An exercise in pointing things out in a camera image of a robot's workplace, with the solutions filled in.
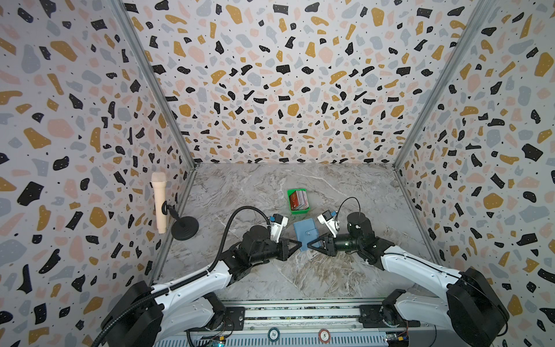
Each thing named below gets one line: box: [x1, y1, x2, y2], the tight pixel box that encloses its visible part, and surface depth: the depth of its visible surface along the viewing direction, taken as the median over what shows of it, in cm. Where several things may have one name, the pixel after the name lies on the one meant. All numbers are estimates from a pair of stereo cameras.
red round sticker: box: [317, 328, 331, 345], surface depth 72 cm
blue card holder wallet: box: [293, 217, 319, 251], surface depth 78 cm
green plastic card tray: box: [286, 187, 311, 215], surface depth 105 cm
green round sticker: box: [267, 327, 281, 342], surface depth 72 cm
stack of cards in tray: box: [289, 190, 310, 211], surface depth 105 cm
